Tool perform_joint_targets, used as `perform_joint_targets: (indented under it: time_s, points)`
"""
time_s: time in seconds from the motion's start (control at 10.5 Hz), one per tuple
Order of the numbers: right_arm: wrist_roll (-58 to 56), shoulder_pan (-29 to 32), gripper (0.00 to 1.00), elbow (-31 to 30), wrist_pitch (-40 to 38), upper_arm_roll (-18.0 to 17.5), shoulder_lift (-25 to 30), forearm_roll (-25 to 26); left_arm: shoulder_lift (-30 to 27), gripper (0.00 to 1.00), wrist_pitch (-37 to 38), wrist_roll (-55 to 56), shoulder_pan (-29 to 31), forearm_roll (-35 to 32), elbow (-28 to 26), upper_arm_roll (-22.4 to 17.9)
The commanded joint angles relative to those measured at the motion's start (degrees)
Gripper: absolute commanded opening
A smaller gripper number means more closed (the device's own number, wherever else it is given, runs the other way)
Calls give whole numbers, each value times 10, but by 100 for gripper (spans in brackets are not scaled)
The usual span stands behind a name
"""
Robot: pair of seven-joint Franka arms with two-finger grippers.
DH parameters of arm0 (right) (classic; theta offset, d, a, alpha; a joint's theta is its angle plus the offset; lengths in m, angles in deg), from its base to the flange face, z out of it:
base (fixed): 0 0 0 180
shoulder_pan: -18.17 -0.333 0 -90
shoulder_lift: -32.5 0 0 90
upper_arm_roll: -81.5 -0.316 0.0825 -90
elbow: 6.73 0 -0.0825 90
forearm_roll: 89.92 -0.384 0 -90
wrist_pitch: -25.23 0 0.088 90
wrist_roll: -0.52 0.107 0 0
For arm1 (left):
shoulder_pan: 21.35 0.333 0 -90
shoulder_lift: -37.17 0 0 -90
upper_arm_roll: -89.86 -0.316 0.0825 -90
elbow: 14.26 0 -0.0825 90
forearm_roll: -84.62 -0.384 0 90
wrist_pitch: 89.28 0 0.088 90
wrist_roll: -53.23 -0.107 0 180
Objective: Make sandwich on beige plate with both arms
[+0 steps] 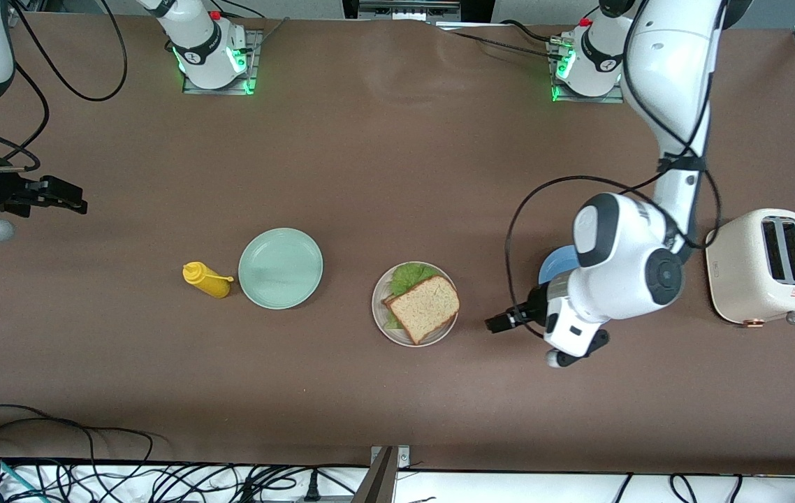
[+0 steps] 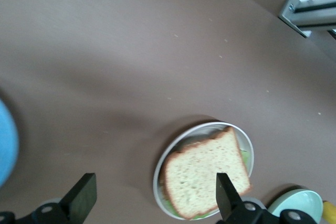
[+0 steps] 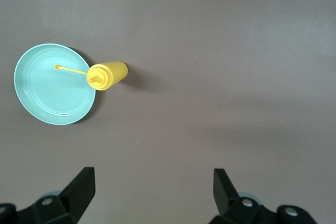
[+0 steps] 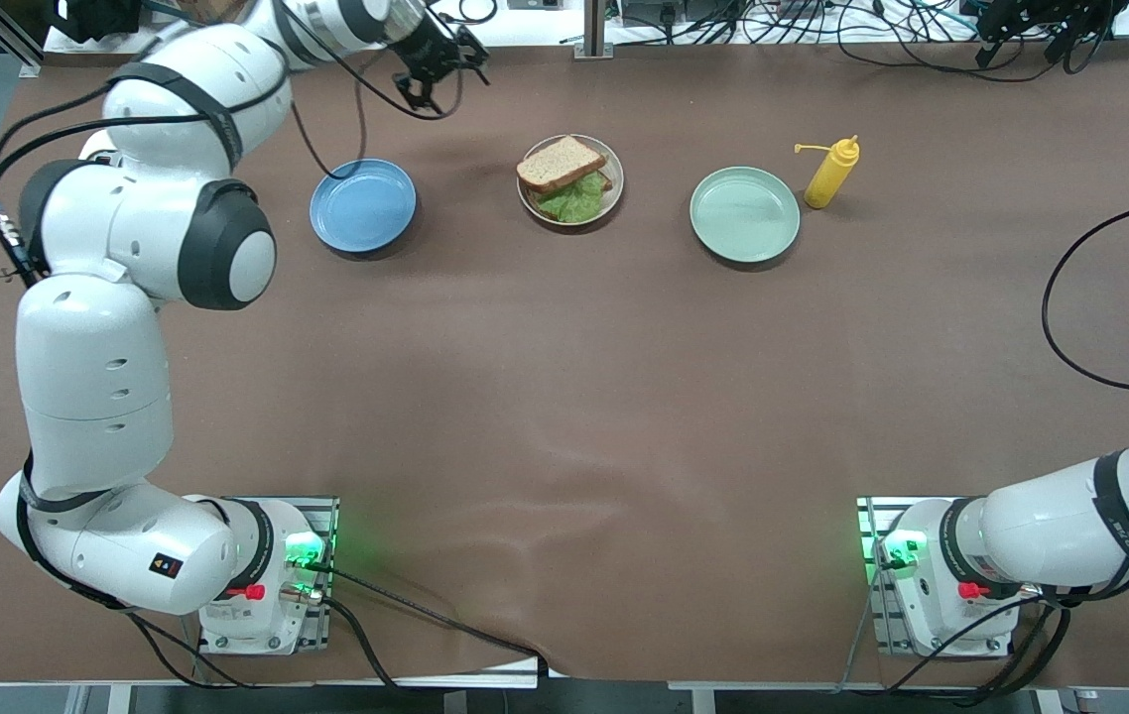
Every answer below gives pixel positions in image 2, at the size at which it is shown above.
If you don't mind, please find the mint green plate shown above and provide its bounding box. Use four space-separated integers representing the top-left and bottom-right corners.
267 188 324 224

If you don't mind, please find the yellow mustard squeeze bottle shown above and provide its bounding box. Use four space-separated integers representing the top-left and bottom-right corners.
322 200 336 224

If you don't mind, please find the beige plate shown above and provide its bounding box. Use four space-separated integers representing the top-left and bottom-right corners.
152 121 255 221

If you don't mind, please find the grey metal bracket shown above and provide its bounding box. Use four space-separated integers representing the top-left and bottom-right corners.
278 0 336 38

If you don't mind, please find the blue plate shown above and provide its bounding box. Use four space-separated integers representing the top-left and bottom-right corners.
0 98 19 190

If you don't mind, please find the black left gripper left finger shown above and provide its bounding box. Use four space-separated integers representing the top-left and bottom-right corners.
0 173 98 224

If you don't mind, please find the brown table cover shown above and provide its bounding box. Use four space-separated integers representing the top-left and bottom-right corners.
0 0 336 224

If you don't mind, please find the brown bread slice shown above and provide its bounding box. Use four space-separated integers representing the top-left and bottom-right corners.
164 125 253 220

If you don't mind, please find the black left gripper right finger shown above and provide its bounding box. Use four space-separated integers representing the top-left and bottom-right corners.
215 172 320 224

